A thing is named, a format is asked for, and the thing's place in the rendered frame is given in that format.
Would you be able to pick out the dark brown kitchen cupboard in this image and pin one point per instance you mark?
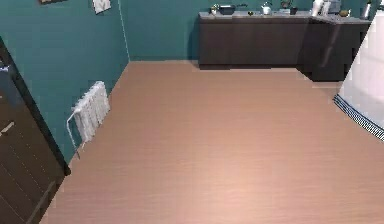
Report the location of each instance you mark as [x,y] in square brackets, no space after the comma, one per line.
[266,41]

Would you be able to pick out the dark blue pan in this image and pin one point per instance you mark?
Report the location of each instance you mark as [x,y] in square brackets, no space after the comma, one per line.
[227,9]

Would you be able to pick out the small dark dish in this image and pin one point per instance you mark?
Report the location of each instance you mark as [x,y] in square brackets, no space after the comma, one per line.
[250,13]

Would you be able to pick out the silver kettle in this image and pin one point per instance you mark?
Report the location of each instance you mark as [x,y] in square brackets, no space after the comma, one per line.
[266,8]

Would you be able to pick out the small potted house plant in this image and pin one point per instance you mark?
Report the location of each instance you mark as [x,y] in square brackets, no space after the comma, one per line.
[288,6]

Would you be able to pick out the dark brown room door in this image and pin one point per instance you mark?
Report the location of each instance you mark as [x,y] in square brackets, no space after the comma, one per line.
[23,153]

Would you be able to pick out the white fridge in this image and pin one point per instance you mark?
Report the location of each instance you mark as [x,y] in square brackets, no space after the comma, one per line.
[366,76]

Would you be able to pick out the brown round bowl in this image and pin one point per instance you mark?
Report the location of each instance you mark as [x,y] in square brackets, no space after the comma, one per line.
[344,13]

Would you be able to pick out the grey bottle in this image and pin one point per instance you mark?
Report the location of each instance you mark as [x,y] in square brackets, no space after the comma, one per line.
[366,10]

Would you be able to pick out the white wall radiator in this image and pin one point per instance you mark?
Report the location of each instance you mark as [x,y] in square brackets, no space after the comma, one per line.
[91,110]

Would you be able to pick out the white framed wall picture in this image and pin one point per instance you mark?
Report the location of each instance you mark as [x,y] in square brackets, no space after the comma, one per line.
[101,5]

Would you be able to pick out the dark framed wall picture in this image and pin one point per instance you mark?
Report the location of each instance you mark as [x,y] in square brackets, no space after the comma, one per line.
[50,1]

